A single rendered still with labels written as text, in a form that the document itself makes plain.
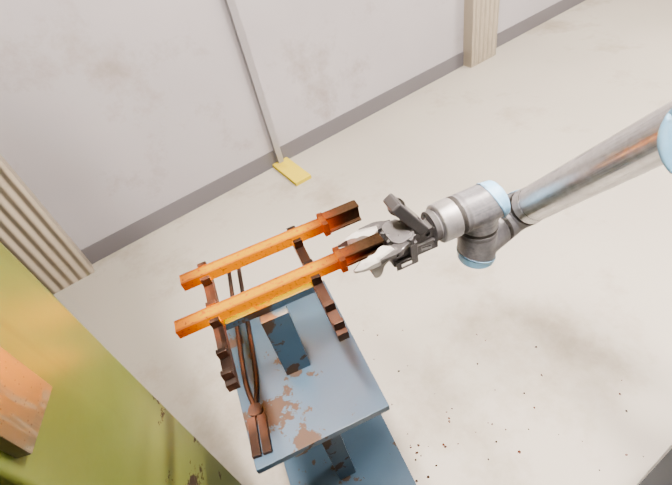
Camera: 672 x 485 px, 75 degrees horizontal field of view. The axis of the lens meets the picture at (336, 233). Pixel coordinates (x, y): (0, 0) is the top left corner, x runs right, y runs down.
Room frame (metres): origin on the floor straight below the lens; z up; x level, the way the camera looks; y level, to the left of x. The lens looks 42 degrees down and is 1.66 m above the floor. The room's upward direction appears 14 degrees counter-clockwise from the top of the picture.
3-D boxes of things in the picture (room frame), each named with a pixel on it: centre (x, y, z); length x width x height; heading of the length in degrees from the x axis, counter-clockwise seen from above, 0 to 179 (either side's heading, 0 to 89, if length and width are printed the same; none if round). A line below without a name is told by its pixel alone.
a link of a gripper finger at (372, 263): (0.60, -0.06, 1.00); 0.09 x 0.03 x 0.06; 123
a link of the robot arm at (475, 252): (0.70, -0.33, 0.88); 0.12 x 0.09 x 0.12; 118
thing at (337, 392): (0.58, 0.17, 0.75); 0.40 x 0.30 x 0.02; 13
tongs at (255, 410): (0.68, 0.29, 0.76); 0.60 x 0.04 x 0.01; 7
